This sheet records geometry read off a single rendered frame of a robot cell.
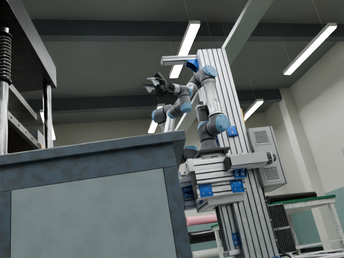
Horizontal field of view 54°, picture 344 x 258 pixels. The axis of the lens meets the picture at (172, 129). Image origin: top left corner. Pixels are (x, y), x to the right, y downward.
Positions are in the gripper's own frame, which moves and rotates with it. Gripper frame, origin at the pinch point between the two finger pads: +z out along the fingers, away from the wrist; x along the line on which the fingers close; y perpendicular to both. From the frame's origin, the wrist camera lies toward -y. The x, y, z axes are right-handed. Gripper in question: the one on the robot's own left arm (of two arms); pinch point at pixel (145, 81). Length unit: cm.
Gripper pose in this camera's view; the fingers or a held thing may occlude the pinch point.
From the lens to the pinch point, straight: 221.0
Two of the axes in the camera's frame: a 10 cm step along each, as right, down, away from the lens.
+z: -8.1, -0.8, -5.8
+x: -5.3, 5.1, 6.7
